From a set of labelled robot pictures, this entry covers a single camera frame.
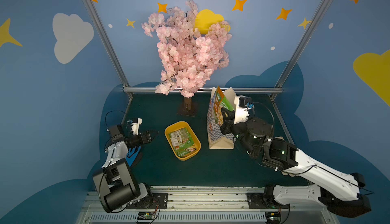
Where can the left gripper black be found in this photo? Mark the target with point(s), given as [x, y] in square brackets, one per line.
[143, 137]

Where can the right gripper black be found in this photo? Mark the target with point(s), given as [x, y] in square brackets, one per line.
[228, 123]

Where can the green condiment packet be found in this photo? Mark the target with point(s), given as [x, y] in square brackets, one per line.
[222, 99]
[182, 142]

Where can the yellow plastic tray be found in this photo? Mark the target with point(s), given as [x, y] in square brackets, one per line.
[177, 126]

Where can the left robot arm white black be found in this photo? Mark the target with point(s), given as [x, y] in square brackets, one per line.
[115, 182]

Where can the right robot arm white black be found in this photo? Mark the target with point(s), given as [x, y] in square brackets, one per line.
[339, 192]

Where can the blue black work glove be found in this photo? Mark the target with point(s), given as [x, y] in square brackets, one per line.
[134, 156]

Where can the pink cherry blossom tree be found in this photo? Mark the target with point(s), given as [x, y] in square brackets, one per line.
[188, 57]

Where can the left circuit board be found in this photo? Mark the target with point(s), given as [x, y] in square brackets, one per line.
[145, 216]

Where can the circuit board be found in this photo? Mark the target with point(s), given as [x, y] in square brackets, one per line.
[273, 218]
[145, 216]

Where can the beige glove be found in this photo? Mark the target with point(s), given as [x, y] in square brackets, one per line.
[285, 153]

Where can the right circuit board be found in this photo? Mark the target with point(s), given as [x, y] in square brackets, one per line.
[273, 218]

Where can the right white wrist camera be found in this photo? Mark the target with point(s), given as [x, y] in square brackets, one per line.
[243, 105]

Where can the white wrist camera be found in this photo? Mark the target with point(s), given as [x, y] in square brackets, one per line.
[135, 125]
[243, 105]

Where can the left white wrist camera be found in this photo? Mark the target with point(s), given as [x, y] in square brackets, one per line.
[135, 125]

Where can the aluminium back frame bar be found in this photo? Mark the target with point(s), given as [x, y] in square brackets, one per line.
[208, 90]

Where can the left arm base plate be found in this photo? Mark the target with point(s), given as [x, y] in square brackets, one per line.
[149, 202]

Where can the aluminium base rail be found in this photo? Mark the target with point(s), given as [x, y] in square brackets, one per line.
[204, 205]

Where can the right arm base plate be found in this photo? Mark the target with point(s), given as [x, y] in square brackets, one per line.
[256, 200]

